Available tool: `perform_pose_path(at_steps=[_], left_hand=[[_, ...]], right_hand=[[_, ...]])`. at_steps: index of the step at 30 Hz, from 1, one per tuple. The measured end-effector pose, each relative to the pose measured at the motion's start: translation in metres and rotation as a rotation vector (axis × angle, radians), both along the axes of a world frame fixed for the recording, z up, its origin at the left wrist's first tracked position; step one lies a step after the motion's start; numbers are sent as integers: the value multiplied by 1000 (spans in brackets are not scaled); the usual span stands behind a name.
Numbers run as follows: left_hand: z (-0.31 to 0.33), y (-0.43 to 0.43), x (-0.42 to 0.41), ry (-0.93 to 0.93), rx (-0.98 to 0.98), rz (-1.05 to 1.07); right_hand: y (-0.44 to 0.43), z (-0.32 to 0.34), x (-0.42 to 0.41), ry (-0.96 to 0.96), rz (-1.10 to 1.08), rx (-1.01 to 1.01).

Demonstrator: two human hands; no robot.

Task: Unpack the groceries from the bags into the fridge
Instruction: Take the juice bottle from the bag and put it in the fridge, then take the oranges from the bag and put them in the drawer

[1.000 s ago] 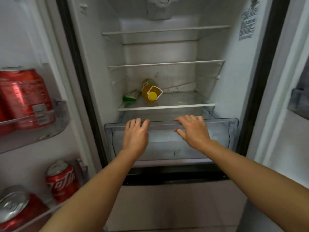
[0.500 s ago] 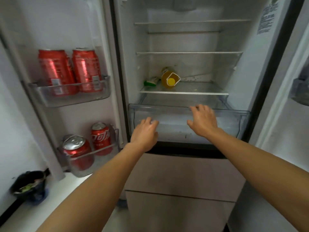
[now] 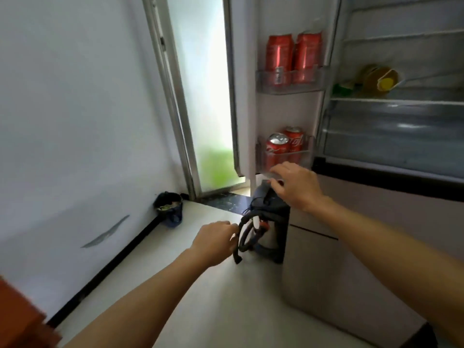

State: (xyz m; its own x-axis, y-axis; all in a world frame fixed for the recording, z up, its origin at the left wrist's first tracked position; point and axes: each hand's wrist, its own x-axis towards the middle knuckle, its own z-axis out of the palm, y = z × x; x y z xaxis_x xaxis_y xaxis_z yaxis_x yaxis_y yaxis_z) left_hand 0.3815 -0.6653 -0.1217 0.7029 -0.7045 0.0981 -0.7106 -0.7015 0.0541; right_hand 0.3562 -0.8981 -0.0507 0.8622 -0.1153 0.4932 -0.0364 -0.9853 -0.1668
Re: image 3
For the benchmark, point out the person's left forearm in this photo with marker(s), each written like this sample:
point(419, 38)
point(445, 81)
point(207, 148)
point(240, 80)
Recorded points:
point(137, 308)

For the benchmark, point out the dark juice bottle green label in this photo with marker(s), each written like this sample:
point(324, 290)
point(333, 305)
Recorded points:
point(377, 79)

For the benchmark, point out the clear crisper drawer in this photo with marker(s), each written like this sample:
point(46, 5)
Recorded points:
point(391, 141)

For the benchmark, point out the green item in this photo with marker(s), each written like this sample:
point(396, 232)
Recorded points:
point(342, 91)

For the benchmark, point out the person's left hand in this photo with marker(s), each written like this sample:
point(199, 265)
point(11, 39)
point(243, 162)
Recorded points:
point(215, 242)

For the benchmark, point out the frosted glass door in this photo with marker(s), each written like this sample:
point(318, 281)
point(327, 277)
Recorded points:
point(203, 86)

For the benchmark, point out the blue bin with black liner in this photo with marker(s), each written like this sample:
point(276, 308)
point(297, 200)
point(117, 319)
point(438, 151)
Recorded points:
point(168, 210)

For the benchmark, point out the person's right hand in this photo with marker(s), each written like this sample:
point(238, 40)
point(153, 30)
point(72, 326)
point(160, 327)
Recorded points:
point(301, 188)

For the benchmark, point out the metal door frame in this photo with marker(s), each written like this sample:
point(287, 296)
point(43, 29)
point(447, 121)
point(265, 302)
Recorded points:
point(170, 86)

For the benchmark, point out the clear plastic door bin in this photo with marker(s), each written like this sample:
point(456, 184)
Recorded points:
point(311, 86)
point(306, 155)

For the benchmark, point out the person's right forearm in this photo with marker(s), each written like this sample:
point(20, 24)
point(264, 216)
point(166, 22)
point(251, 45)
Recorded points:
point(398, 257)

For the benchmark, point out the orange wooden table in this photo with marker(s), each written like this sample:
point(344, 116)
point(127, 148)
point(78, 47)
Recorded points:
point(21, 318)

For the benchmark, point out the pink refrigerator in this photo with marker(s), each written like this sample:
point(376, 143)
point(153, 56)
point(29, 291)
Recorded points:
point(344, 268)

